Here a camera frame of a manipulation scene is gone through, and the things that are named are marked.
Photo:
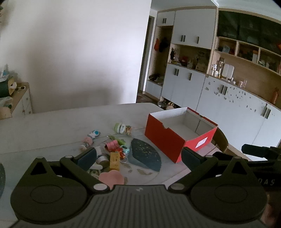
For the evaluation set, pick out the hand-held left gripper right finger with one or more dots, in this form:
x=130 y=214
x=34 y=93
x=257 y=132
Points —
x=191 y=159

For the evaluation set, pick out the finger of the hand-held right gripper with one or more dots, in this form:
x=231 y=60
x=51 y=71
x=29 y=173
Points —
x=259 y=150
x=224 y=156

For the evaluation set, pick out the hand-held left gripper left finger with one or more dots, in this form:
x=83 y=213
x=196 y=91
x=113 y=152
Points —
x=87 y=156

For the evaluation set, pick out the small yellow box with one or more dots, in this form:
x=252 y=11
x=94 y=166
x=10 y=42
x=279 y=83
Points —
x=114 y=161

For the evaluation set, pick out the pink flower-shaped pad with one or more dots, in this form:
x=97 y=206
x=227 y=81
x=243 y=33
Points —
x=110 y=177

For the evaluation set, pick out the red cardboard box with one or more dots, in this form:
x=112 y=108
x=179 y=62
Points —
x=163 y=140

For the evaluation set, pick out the person's right hand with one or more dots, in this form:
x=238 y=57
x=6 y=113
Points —
x=274 y=210

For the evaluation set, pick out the wooden chair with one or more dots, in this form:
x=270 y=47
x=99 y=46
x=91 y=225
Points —
x=221 y=140

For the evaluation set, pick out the small green trinket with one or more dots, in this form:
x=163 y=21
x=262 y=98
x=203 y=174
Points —
x=120 y=141

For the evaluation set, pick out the small teal trinket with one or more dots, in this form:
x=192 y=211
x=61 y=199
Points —
x=126 y=150

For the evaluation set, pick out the clear bottle with green cap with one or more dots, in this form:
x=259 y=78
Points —
x=121 y=128

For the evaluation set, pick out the dark speckled leaf-shaped tray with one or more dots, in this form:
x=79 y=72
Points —
x=144 y=154

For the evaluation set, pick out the pile of house slippers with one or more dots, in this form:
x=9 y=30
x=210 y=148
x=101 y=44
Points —
x=166 y=105

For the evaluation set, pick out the small white drawer cabinet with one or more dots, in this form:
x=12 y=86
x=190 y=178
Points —
x=23 y=103

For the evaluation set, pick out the white plastic container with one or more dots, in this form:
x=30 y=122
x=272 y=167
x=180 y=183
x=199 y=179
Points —
x=228 y=71

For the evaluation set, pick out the pair of dark shoes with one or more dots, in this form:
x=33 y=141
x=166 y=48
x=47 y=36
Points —
x=155 y=78

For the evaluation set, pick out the clear glass bottle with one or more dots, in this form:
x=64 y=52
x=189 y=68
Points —
x=220 y=68

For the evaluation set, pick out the dark round mat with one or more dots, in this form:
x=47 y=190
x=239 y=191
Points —
x=1 y=179

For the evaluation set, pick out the white sunglasses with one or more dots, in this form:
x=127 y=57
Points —
x=19 y=88

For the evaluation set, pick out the red ornament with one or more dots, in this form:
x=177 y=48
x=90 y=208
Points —
x=184 y=61

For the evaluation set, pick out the clear plastic bag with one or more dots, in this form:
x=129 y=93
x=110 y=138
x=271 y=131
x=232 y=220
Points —
x=5 y=101

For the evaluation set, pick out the dark wooden door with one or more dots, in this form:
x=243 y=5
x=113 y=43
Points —
x=146 y=65

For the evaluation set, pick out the dark plush figure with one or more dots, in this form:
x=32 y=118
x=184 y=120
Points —
x=173 y=53

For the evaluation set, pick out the green tissue box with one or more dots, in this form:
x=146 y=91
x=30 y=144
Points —
x=5 y=87

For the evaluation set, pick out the dark hanging bag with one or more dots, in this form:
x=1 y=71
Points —
x=164 y=45

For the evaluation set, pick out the red hanging bag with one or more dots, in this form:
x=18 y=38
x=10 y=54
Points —
x=156 y=45

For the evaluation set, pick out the white wooden wall cabinet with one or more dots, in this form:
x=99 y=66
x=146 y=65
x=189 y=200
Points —
x=219 y=100

